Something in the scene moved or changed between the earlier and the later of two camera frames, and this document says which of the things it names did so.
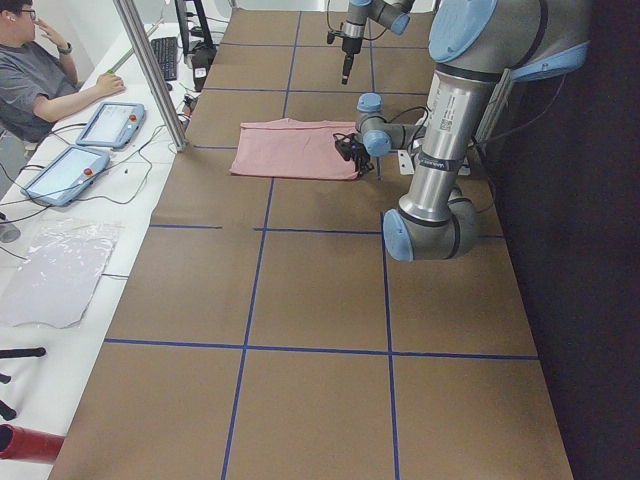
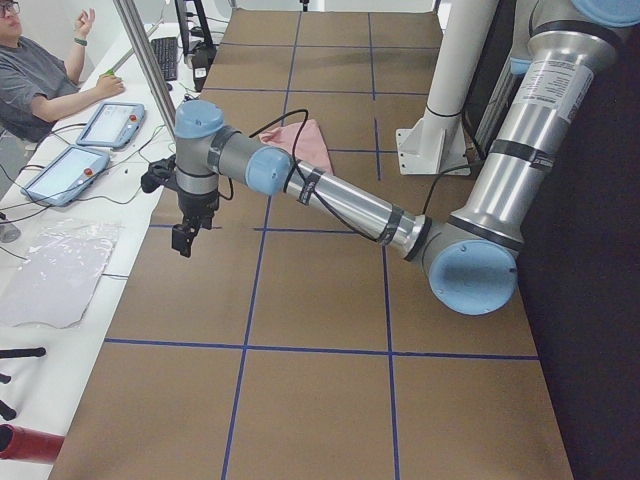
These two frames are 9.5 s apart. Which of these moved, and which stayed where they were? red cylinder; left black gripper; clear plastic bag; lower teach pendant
Moved: left black gripper
Stayed: lower teach pendant; clear plastic bag; red cylinder
